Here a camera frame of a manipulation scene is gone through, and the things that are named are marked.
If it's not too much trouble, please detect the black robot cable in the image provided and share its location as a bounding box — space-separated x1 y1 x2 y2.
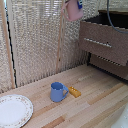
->
105 0 128 35

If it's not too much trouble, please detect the white rounded robot base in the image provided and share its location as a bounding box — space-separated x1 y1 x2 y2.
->
111 107 128 128

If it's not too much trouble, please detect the blue mug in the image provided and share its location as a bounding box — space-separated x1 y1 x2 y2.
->
50 81 70 103

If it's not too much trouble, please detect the silver long drawer handle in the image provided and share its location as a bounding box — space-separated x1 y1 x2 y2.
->
83 37 113 49

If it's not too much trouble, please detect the wide bamboo blind panel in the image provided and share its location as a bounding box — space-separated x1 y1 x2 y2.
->
7 0 63 88

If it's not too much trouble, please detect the dark brown drawer cabinet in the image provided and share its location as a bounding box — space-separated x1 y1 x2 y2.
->
87 9 128 82

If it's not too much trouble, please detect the white plate with floral rim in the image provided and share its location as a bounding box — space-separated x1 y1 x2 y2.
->
0 93 35 128

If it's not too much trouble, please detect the yellow block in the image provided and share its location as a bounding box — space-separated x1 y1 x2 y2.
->
67 86 82 99

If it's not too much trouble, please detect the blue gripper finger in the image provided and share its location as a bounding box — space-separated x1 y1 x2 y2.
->
76 0 84 10

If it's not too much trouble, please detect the pink cup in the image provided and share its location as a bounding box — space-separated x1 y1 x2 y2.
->
63 0 85 22

